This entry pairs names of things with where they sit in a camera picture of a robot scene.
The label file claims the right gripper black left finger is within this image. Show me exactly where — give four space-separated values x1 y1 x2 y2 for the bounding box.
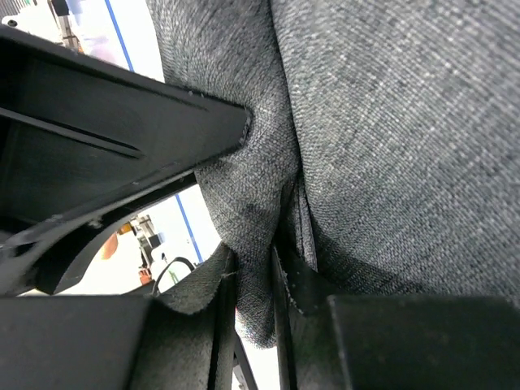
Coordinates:
0 243 239 390

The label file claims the grey cloth napkin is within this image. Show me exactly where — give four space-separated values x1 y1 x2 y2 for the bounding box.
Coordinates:
148 1 519 348

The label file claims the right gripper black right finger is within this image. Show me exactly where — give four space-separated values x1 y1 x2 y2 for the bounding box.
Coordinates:
271 246 519 389

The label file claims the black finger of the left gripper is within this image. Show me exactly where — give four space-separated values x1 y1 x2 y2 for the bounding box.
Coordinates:
1 26 252 296

